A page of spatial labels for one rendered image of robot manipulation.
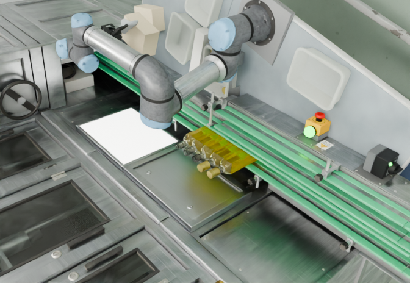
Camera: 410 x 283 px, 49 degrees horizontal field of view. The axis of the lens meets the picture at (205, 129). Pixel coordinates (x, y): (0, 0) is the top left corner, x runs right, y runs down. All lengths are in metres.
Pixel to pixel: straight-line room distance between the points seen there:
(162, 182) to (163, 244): 0.33
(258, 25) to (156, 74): 0.54
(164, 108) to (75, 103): 1.12
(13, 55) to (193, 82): 1.00
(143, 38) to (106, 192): 0.67
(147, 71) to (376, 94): 0.80
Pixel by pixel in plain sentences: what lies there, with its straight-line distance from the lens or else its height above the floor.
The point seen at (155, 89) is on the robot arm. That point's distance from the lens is 1.48.
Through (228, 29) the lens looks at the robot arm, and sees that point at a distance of 1.74.
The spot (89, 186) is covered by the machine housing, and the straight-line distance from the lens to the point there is 2.01.
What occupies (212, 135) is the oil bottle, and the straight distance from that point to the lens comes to 1.97.
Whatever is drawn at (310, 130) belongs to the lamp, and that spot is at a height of 0.85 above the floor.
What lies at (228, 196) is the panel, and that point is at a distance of 1.89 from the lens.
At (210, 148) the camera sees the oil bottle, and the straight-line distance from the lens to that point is 1.89.
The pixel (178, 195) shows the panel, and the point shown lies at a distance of 1.88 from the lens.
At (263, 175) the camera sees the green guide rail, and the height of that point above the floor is 0.95.
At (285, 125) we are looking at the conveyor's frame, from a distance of 1.86.
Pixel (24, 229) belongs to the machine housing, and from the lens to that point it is 1.88.
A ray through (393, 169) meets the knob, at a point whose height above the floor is 0.81.
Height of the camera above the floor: 2.16
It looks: 36 degrees down
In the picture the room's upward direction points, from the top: 113 degrees counter-clockwise
